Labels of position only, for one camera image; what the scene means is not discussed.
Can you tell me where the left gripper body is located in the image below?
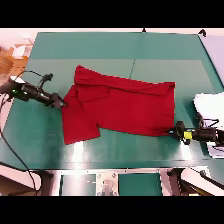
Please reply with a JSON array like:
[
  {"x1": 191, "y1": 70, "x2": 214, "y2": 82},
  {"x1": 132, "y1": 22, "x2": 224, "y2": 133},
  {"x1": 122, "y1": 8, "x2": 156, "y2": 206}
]
[{"x1": 49, "y1": 92, "x2": 69, "y2": 109}]

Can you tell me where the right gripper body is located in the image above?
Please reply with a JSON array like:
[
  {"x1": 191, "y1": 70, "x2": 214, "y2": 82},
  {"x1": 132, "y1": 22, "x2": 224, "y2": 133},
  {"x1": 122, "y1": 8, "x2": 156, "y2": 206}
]
[{"x1": 173, "y1": 120, "x2": 187, "y2": 142}]

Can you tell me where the red T-shirt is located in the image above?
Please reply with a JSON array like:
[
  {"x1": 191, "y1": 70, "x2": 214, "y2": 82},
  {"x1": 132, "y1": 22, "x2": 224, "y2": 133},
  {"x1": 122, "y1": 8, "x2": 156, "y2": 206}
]
[{"x1": 60, "y1": 64, "x2": 177, "y2": 146}]

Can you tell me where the white garment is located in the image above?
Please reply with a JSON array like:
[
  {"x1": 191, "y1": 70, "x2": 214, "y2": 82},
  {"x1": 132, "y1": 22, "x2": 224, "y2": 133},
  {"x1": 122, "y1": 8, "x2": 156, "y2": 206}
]
[{"x1": 193, "y1": 92, "x2": 224, "y2": 132}]

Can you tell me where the black cable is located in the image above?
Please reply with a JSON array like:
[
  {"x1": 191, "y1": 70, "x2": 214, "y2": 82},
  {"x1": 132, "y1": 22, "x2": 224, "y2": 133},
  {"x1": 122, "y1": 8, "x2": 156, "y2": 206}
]
[{"x1": 0, "y1": 93, "x2": 42, "y2": 197}]

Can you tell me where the silver frame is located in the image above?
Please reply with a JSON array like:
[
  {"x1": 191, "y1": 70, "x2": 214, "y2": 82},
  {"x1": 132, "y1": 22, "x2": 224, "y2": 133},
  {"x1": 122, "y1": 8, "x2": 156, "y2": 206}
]
[{"x1": 42, "y1": 167, "x2": 176, "y2": 197}]

